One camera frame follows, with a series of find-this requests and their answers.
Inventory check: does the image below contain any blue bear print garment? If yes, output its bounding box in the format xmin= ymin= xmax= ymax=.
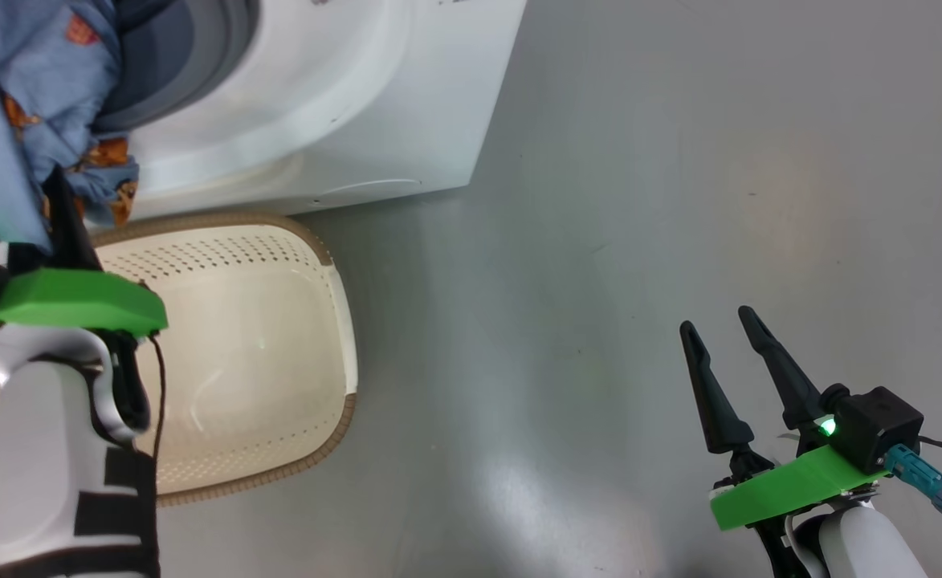
xmin=0 ymin=0 xmax=140 ymax=250

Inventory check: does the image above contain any grey rubber door gasket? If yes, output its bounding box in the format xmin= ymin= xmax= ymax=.
xmin=93 ymin=0 xmax=261 ymax=133

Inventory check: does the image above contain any teal camera cable connector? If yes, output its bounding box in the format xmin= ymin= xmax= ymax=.
xmin=884 ymin=446 xmax=942 ymax=517

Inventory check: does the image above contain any cream perforated laundry basket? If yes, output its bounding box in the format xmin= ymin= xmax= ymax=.
xmin=89 ymin=210 xmax=359 ymax=508

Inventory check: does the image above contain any round white filter cover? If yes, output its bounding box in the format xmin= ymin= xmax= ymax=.
xmin=318 ymin=177 xmax=425 ymax=200

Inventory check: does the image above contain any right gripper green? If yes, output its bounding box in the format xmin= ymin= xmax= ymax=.
xmin=679 ymin=306 xmax=893 ymax=532

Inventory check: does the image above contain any white front-load washing machine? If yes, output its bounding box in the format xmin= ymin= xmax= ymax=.
xmin=89 ymin=0 xmax=528 ymax=222

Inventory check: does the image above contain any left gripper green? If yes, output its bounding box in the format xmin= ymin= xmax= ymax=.
xmin=0 ymin=165 xmax=169 ymax=338

